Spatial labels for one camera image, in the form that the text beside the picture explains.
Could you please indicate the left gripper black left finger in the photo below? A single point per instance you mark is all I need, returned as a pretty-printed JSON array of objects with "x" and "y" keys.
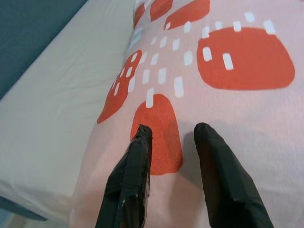
[{"x": 135, "y": 171}]

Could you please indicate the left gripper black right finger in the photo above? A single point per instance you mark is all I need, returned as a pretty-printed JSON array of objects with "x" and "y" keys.
[{"x": 223, "y": 178}]

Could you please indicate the pink pillow with orange spots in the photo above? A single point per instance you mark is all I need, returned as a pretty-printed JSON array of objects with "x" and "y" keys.
[{"x": 213, "y": 107}]

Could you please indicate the cream sheeted bed mattress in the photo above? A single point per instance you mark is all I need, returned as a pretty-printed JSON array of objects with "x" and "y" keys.
[{"x": 59, "y": 95}]

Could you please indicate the teal upholstered headboard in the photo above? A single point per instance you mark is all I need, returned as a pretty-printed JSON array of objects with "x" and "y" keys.
[{"x": 23, "y": 35}]

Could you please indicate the teal bed frame rail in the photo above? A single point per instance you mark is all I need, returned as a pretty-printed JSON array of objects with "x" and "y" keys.
[{"x": 14, "y": 209}]

